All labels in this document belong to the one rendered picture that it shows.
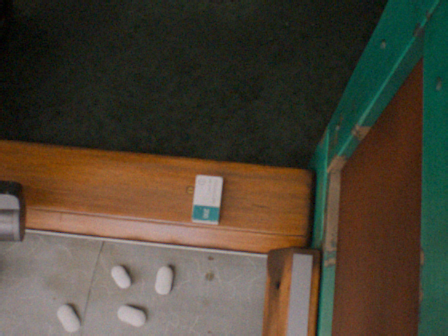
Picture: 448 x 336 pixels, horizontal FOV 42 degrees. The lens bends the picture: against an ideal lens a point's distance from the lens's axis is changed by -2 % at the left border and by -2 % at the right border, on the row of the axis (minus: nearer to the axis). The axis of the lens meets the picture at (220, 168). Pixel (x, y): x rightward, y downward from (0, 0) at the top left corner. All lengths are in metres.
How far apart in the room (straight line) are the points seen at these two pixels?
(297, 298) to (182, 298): 0.18
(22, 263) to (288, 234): 0.36
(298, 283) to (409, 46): 0.35
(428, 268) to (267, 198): 0.48
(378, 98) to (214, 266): 0.39
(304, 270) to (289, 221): 0.12
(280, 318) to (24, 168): 0.40
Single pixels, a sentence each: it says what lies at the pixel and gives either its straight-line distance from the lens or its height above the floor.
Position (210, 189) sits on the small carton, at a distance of 0.77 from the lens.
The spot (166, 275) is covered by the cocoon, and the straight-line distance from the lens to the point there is 0.78.
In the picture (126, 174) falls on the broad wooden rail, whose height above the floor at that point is 0.76.
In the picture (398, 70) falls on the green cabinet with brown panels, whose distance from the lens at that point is 0.44.
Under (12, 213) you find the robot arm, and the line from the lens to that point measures 0.71.
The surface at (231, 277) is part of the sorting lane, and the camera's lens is 0.80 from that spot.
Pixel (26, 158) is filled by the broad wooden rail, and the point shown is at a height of 0.76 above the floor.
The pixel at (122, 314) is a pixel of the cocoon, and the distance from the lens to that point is 0.78.
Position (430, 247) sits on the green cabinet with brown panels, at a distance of 0.33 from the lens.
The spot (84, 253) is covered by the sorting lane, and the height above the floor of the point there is 0.74.
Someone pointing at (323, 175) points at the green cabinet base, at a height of 0.83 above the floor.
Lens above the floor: 1.53
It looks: 75 degrees down
